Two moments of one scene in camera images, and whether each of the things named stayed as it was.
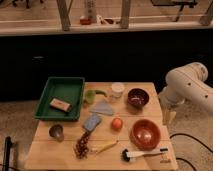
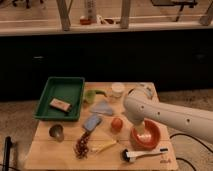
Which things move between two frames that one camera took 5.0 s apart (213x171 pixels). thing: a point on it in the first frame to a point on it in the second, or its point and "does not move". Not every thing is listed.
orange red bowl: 145,134 does not move
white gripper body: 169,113 to 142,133
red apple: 117,124 does not move
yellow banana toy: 99,149 does not move
